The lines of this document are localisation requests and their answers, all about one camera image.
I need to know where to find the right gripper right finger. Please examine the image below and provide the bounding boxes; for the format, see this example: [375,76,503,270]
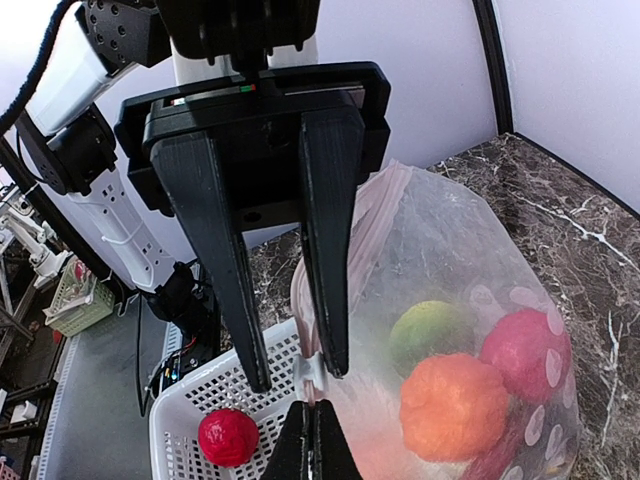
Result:
[312,400,362,480]

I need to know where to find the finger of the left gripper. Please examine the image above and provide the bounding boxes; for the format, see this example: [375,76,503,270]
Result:
[299,107,365,378]
[150,133,271,393]

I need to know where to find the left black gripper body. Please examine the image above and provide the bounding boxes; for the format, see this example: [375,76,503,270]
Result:
[114,61,391,231]

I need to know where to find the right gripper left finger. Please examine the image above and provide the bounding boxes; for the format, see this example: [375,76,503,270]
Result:
[260,401,312,480]

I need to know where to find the orange pumpkin toy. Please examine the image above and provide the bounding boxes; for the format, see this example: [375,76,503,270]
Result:
[399,353,510,463]

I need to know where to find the clear zip top bag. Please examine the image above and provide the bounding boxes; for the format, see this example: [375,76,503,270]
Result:
[315,162,579,479]

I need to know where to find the yellow lemon toy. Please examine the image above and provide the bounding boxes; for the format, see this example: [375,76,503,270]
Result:
[389,300,475,378]

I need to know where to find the red wrinkled fruit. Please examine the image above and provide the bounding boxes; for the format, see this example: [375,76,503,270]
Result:
[198,408,260,468]
[479,309,571,404]

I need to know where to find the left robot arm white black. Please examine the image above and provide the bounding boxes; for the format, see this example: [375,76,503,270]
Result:
[1,1,391,393]

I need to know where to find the red wrinkled fruit front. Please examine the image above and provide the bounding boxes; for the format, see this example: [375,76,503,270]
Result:
[198,408,260,468]

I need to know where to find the white perforated plastic basket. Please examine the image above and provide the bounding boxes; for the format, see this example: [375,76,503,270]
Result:
[149,319,300,479]

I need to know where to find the green plastic basket background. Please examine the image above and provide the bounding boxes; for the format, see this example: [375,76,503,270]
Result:
[43,256,115,338]

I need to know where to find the left electronics board wires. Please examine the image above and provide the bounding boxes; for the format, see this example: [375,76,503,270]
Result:
[144,339,221,396]

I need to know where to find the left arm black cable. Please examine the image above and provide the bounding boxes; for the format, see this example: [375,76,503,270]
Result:
[0,0,76,131]

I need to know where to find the right black frame post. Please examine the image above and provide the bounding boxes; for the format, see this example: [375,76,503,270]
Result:
[472,0,514,135]

